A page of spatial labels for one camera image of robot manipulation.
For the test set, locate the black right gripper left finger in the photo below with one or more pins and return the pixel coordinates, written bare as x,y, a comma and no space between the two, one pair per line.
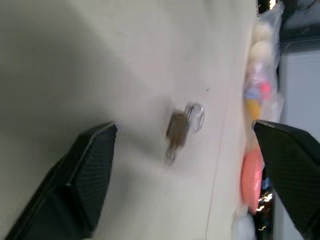
75,180

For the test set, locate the brass padlock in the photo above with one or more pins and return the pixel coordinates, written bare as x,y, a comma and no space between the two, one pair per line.
178,130

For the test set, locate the white round object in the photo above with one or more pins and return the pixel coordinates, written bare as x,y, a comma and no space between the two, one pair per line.
243,227

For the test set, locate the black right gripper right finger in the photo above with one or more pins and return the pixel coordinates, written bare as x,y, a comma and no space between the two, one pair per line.
292,170

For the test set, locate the clear plastic bag of toys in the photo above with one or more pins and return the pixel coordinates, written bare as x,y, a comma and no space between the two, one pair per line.
262,65

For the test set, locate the pink round disc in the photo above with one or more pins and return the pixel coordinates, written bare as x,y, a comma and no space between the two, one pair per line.
251,182

